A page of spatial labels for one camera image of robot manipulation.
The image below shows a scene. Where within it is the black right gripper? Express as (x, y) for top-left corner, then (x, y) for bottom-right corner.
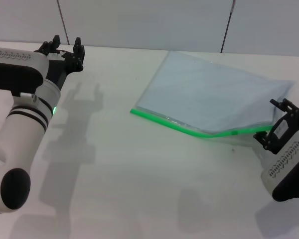
(253, 98), (299, 154)

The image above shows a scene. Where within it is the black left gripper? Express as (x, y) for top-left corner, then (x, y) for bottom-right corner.
(34, 35), (86, 89)

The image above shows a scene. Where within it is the clear green-zip document bag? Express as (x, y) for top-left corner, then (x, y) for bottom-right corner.
(130, 51), (297, 150)

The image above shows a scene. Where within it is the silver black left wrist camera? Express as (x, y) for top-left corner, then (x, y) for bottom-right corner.
(0, 46), (49, 97)

